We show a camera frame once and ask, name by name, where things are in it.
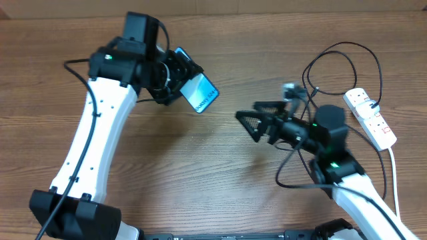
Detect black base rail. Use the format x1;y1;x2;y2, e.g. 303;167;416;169
144;229;316;240

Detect blue Samsung smartphone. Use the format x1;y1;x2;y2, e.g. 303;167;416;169
175;47;220;113

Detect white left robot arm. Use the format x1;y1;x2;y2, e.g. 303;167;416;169
29;12;211;239

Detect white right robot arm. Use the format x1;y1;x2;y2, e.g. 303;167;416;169
236;101;416;239

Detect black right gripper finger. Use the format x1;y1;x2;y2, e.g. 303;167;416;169
236;111;272;143
253;101;287;115

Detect black charging cable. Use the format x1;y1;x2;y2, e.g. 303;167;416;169
295;41;388;201

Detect white power strip cord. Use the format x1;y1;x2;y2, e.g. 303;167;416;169
388;147;401;221

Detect white power strip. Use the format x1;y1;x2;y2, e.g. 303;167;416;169
343;88;397;151

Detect white charger plug adapter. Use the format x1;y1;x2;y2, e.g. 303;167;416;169
354;100;380;121

